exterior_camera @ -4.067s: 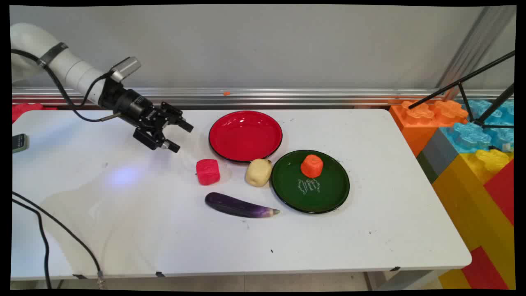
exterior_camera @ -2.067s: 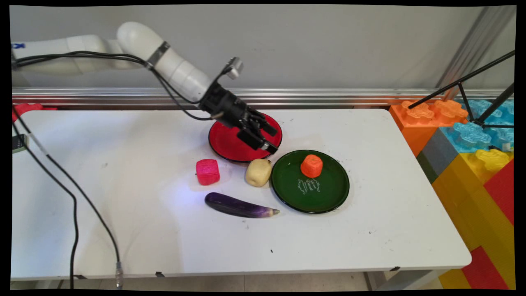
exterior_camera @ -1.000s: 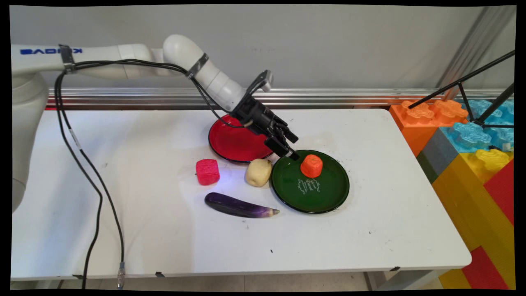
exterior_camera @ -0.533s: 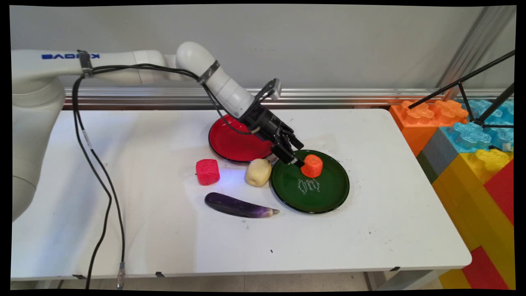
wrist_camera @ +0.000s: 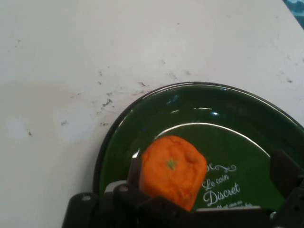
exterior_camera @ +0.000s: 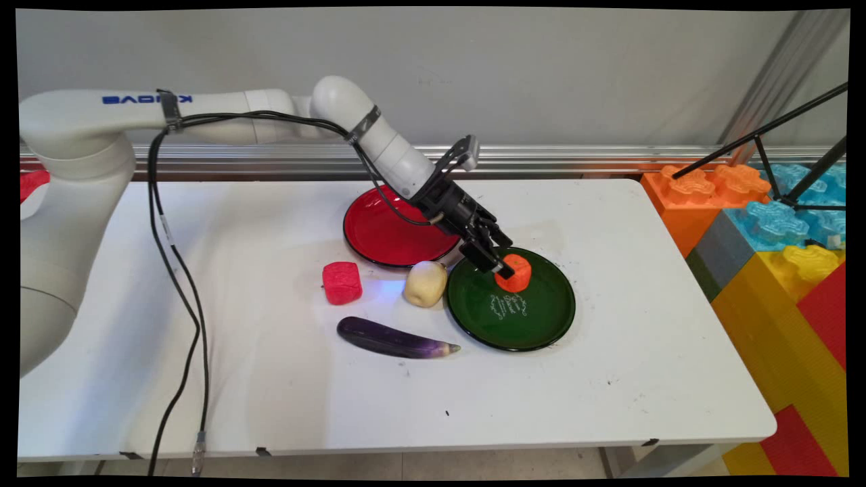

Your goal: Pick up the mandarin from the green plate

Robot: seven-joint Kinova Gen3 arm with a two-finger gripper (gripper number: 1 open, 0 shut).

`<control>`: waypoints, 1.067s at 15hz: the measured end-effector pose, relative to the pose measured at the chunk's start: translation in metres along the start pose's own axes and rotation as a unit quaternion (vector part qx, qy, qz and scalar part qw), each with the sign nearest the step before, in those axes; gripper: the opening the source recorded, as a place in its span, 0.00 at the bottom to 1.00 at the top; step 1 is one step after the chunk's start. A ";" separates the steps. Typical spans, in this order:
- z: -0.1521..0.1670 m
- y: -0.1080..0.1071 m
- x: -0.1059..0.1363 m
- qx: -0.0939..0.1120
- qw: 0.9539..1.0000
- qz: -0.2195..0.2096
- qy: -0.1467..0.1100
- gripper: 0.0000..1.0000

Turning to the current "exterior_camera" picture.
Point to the orange toy fruit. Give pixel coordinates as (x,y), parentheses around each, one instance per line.
(517,274)

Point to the red toy strawberry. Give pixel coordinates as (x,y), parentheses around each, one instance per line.
(342,284)

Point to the grey plastic building block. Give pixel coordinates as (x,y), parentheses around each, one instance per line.
(717,253)

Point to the green round plate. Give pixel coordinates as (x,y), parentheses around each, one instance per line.
(534,318)

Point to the red round plate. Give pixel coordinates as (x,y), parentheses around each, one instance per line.
(379,237)

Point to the blue plastic building block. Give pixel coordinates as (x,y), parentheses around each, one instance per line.
(771,226)

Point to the black tripod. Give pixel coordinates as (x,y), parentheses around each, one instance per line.
(815,167)

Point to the cream toy potato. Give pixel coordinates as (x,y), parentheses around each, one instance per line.
(425,284)

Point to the aluminium wall rail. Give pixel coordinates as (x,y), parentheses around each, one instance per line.
(575,159)

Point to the orange plastic building block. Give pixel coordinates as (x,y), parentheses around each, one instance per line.
(676,210)

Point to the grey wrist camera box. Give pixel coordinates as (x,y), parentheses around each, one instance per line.
(468,147)

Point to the purple toy eggplant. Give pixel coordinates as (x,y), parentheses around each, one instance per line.
(385,337)

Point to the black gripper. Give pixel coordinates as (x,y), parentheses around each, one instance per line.
(450,203)

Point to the yellow plastic building block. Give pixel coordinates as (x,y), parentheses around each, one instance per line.
(764,325)

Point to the red textured object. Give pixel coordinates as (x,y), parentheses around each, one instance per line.
(32,184)

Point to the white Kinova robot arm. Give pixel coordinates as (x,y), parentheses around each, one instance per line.
(67,122)

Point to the white table leg frame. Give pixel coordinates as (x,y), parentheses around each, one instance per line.
(670,460)

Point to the red plastic building block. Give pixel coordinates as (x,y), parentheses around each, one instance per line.
(791,446)
(829,318)

